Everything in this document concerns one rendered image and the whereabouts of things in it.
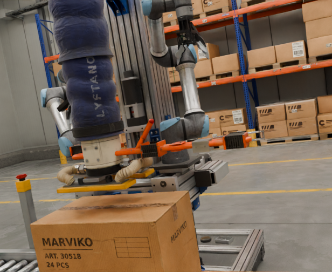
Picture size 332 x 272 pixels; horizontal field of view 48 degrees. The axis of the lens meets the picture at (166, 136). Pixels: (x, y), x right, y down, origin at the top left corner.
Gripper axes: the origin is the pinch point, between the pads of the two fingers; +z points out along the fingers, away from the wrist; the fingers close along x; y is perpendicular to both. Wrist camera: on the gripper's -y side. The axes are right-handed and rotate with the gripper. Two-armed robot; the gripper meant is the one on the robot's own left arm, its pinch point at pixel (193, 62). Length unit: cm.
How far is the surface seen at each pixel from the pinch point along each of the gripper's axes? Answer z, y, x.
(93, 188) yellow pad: 45, 42, -36
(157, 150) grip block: 33.8, 30.4, -10.1
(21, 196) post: 62, -12, -135
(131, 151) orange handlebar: 33, 30, -23
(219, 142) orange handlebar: 33.5, 28.3, 15.2
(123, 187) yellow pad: 45, 41, -22
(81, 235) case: 63, 48, -42
